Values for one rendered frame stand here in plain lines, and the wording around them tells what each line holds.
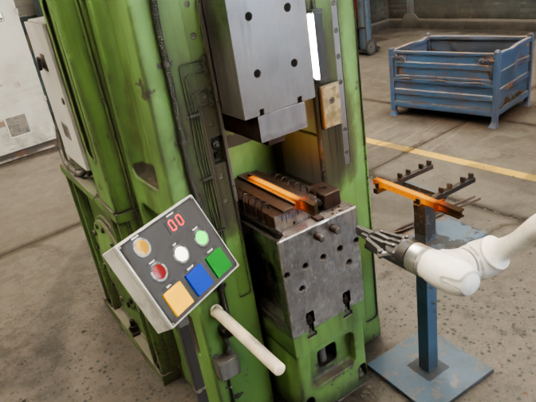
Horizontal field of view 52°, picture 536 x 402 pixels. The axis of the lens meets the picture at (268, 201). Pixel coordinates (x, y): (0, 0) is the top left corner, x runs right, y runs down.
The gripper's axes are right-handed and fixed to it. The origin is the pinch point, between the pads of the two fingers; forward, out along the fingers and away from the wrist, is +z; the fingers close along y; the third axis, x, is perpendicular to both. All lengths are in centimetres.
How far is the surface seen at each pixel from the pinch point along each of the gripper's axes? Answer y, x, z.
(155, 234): -60, 17, 22
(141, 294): -71, 6, 13
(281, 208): -7.0, -0.6, 37.1
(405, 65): 313, -46, 280
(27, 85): 0, -20, 567
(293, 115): 2.2, 33.3, 34.9
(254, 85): -12, 47, 35
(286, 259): -13.3, -16.5, 28.9
